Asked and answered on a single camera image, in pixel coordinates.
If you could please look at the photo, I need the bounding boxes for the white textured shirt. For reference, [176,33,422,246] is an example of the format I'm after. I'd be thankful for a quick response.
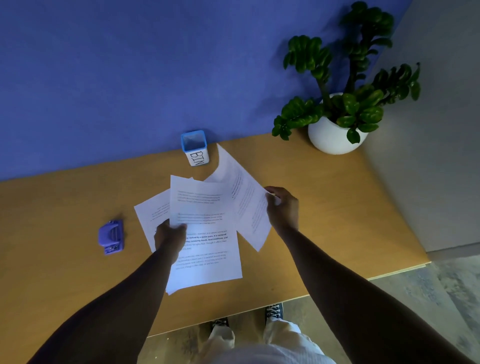
[198,343,337,364]

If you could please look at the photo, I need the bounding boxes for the blue and white square bin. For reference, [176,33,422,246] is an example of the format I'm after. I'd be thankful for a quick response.
[180,129,210,167]

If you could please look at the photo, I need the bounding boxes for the person's right black sneaker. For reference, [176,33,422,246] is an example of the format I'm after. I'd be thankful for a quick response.
[264,302,285,323]

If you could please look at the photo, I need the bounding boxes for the cream trousers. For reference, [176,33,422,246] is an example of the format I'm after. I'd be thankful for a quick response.
[204,318,325,357]

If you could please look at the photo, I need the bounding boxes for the person's right forearm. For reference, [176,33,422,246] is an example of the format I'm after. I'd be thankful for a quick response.
[277,224,475,364]

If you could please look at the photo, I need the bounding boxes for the white printed paper sheet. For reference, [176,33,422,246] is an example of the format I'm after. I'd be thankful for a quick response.
[133,188,172,253]
[204,143,277,253]
[164,175,244,296]

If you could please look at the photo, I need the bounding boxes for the round white plant pot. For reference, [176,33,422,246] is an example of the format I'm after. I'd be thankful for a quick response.
[307,92,370,156]

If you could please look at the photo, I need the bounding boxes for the person's left forearm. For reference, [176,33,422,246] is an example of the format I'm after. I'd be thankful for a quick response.
[28,247,182,364]

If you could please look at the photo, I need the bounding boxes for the green leafy plant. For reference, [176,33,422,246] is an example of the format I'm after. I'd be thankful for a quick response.
[271,1,422,145]

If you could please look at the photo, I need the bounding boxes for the person's right hand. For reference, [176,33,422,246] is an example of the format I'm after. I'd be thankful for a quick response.
[264,185,300,235]

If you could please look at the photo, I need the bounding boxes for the purple hole punch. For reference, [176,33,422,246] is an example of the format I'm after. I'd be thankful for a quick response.
[98,219,125,256]

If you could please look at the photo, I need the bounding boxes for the person's left hand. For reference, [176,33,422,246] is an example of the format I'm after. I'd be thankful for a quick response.
[154,219,188,263]

